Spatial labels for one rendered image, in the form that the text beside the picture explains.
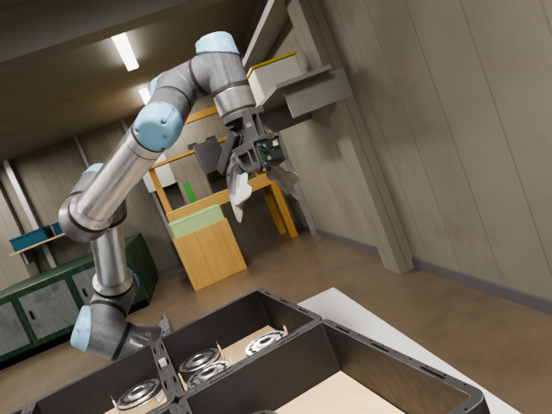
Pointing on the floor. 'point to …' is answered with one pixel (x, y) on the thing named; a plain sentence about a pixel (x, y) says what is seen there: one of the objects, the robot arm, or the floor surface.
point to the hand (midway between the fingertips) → (268, 212)
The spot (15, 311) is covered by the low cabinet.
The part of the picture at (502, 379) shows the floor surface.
